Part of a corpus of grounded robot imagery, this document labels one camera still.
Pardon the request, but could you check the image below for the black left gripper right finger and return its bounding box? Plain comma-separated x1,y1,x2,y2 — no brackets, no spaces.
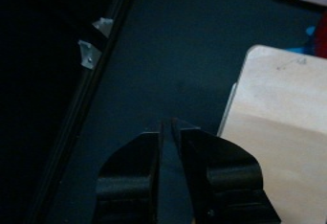
170,117,283,224

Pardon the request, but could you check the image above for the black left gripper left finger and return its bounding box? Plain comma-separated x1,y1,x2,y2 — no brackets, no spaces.
92,122,166,224

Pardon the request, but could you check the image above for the white cutting board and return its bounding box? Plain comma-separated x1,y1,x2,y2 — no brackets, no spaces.
216,44,327,224

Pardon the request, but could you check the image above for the red plastic cup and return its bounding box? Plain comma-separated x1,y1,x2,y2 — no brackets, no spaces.
312,11,327,59

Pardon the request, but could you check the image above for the black frame rail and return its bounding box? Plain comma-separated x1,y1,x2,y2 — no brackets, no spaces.
23,0,144,224

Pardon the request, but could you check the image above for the small silver bracket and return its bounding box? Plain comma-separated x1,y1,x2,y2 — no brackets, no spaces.
76,39,104,71
92,16,115,38

